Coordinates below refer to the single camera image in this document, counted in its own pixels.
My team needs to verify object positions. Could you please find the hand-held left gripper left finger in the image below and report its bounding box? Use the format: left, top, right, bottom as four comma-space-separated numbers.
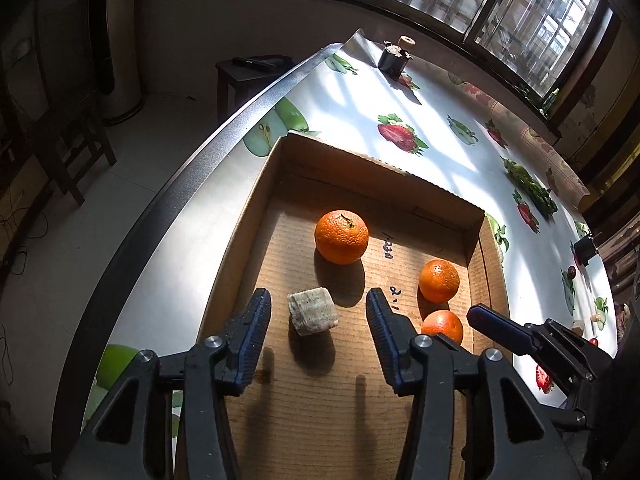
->
60, 287, 273, 480

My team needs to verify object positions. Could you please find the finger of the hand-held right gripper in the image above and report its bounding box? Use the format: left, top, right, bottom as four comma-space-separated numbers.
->
466, 303, 615, 401

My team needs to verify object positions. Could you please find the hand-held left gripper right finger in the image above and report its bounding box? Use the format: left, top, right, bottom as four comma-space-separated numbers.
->
365, 287, 583, 480

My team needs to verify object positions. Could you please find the orange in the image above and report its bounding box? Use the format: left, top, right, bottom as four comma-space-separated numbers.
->
418, 259, 460, 304
314, 209, 370, 266
421, 309, 465, 347

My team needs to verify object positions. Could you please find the shallow cardboard box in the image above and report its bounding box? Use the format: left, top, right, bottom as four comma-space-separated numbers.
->
175, 129, 511, 480

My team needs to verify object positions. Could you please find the small black container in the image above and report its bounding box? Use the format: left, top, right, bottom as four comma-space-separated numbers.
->
572, 232, 598, 266

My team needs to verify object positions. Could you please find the green vegetable bunch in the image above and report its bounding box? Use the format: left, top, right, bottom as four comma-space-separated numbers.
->
502, 157, 558, 216

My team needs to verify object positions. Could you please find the dark wooden stool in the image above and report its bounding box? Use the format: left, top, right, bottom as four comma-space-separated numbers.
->
216, 57, 293, 126

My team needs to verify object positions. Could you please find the brown wooden stool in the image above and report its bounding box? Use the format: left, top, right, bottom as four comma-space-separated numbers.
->
30, 95, 118, 206

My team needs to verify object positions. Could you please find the black remote control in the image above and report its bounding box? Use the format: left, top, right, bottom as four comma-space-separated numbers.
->
232, 55, 291, 70

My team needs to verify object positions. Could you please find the black toothpick holder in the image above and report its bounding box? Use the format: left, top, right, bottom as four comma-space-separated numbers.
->
377, 36, 417, 77

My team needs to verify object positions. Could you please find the tower air conditioner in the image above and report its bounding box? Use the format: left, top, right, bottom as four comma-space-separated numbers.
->
89, 0, 146, 126

